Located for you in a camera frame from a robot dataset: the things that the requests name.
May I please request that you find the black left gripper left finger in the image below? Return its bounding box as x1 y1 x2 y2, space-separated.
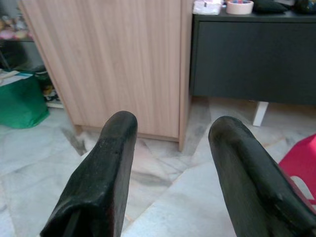
39 111 138 237

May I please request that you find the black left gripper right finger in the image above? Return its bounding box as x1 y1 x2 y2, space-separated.
208 116 316 237

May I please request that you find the pink red bag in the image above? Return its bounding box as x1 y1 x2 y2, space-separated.
278 133 316 210

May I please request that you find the white sideboard leg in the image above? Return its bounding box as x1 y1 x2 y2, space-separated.
252 101 269 127

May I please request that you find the green shopping bag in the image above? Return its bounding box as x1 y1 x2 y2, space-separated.
0 70 50 129

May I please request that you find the light wood cabinet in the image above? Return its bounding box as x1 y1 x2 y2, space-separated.
19 0 194 152

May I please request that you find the dark grey sideboard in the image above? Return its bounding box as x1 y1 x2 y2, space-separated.
189 8 316 106

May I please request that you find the dark shelf with clutter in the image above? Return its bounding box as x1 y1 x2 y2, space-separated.
0 14 61 109

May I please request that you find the pink masking tape roll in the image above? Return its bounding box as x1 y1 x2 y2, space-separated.
226 0 254 15

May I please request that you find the black pouch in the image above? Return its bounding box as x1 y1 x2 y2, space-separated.
253 0 289 14

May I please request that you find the white plastic packet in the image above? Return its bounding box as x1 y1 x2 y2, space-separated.
192 0 223 15

